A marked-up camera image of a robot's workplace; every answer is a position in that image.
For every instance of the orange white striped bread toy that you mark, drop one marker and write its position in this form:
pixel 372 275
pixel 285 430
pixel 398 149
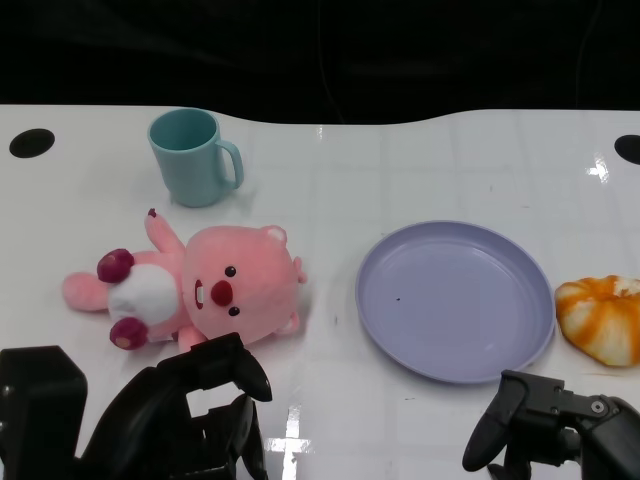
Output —
pixel 600 320

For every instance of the lilac plastic plate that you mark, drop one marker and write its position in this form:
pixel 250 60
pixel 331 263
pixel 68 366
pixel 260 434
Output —
pixel 450 305

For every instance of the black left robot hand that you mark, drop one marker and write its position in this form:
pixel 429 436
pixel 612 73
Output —
pixel 150 410

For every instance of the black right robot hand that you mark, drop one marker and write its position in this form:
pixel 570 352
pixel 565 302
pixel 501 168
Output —
pixel 550 425

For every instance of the black backdrop cloth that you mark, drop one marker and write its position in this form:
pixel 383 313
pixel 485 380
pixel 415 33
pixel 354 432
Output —
pixel 200 50

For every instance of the teal plastic mug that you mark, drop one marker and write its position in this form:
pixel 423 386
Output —
pixel 187 170

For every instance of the black round table grommet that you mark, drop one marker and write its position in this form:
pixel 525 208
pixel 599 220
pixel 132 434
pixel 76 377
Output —
pixel 629 149
pixel 31 143

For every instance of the pink plush beaver doll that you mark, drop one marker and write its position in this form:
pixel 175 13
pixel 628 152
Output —
pixel 240 280

